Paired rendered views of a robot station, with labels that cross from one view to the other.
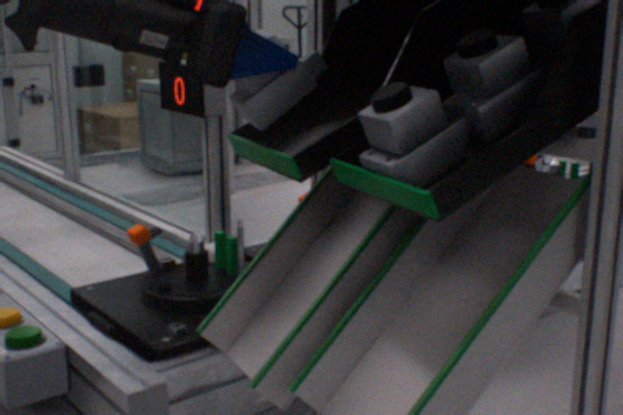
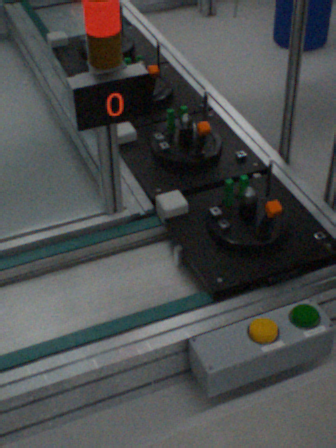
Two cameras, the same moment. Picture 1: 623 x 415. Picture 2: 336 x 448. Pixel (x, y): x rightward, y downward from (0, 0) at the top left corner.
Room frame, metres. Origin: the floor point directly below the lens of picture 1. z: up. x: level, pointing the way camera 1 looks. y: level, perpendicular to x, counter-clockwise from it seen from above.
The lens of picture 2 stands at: (0.82, 1.03, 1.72)
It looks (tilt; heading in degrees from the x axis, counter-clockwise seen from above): 40 degrees down; 286
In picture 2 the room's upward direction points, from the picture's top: 1 degrees counter-clockwise
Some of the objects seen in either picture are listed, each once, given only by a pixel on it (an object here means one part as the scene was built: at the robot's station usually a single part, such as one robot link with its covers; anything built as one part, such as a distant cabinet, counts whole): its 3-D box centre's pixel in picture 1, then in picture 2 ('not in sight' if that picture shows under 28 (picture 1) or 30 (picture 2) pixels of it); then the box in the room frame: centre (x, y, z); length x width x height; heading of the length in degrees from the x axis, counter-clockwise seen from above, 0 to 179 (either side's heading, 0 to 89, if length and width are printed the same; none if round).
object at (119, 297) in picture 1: (198, 300); (246, 230); (0.94, 0.14, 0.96); 0.24 x 0.24 x 0.02; 38
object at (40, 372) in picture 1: (5, 345); (261, 345); (0.88, 0.36, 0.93); 0.21 x 0.07 x 0.06; 38
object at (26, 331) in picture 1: (23, 340); (304, 317); (0.82, 0.32, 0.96); 0.04 x 0.04 x 0.02
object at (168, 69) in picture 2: not in sight; (140, 77); (1.25, -0.25, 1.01); 0.24 x 0.24 x 0.13; 38
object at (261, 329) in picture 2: (3, 320); (263, 331); (0.88, 0.36, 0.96); 0.04 x 0.04 x 0.02
